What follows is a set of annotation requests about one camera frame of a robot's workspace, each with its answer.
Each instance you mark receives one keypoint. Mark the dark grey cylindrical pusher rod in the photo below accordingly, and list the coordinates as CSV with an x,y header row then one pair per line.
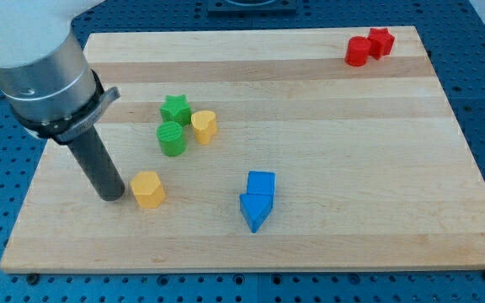
x,y
93,158

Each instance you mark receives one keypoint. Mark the black flange with grey clamp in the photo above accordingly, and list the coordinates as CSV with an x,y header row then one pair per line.
x,y
70,126

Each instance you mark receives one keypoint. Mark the yellow hexagon block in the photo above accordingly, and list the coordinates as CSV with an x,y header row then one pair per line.
x,y
148,190

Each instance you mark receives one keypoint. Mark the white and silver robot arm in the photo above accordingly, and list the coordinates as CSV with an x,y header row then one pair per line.
x,y
52,90

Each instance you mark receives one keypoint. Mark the yellow heart block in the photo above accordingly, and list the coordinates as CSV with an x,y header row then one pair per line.
x,y
204,126

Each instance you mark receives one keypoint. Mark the green cylinder block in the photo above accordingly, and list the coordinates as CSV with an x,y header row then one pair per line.
x,y
171,139

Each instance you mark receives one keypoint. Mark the green star block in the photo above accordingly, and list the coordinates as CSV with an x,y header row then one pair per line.
x,y
176,108

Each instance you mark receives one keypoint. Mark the blue cube block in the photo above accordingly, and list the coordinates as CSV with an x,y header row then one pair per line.
x,y
262,183

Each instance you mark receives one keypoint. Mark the blue triangle block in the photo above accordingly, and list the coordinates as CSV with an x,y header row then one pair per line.
x,y
255,209

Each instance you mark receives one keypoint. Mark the light wooden board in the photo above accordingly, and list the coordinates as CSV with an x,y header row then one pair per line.
x,y
372,170

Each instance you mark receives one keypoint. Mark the red cylinder block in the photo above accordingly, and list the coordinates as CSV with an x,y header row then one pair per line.
x,y
357,51

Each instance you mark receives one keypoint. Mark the red star block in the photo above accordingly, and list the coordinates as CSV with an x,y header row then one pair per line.
x,y
381,42

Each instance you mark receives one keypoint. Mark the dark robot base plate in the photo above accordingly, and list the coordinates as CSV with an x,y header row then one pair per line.
x,y
215,7

